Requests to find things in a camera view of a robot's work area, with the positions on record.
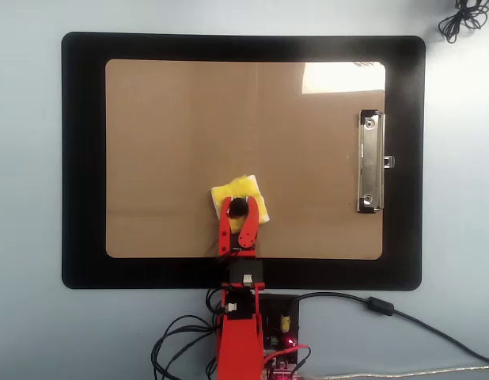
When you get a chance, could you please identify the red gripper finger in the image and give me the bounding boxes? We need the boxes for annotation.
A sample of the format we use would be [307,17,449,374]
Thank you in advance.
[218,196,233,234]
[237,197,261,249]

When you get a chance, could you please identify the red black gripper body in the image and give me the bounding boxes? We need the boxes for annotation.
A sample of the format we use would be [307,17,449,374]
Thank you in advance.
[218,231,258,259]

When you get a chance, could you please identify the yellow sponge with black knob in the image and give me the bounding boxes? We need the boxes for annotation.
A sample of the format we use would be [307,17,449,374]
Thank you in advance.
[210,173,271,234]

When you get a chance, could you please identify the black controller circuit board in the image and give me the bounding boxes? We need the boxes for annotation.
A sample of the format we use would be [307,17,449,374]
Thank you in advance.
[261,293,301,380]

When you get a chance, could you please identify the brown clipboard board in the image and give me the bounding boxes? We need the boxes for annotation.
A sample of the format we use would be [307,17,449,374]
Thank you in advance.
[104,59,387,261]

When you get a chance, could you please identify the metal clipboard clip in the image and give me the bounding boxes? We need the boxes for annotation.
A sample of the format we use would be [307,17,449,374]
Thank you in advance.
[355,108,396,215]

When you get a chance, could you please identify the black rectangular mat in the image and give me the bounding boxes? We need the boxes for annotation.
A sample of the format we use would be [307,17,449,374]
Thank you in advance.
[61,31,426,292]

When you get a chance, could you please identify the black servo cable loop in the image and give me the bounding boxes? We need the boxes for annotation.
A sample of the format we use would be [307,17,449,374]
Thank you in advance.
[204,253,232,317]

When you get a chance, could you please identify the thin red wire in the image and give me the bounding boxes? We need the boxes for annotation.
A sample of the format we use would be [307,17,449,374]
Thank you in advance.
[263,344,312,373]

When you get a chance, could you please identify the thin black wires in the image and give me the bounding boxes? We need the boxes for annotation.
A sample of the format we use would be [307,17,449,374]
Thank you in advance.
[150,313,220,380]

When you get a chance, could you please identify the black power cable with ferrite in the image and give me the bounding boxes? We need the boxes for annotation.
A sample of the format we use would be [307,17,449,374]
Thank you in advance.
[295,291,489,365]

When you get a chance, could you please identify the silver braided cable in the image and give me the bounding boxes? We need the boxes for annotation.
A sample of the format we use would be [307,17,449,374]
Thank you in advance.
[299,365,489,380]

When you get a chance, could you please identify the coiled black cable bundle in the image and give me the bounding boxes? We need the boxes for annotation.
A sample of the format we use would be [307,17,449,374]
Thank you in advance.
[438,0,489,44]

